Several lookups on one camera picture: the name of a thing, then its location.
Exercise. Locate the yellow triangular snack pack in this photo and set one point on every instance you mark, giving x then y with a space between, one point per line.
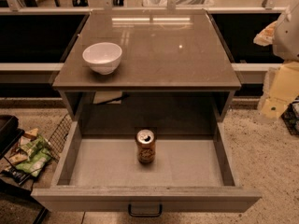
32 134

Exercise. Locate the grey cabinet with counter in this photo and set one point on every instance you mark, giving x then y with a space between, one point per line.
161 51

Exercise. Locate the orange soda can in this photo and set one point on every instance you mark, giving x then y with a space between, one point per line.
146 149

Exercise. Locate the grey open top drawer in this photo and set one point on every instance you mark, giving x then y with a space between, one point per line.
187 175

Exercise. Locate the black wire basket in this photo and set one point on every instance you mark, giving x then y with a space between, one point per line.
16 156

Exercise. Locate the green snack bag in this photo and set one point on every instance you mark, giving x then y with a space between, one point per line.
38 154

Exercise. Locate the black tray on left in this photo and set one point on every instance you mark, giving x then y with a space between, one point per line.
10 133

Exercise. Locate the black wire rack right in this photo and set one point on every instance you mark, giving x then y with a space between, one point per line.
291 118

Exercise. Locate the black drawer handle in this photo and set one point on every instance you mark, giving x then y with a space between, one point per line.
144 210

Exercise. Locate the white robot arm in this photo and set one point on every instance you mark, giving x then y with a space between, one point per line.
281 85

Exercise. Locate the white ceramic bowl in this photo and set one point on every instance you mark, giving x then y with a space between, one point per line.
103 58

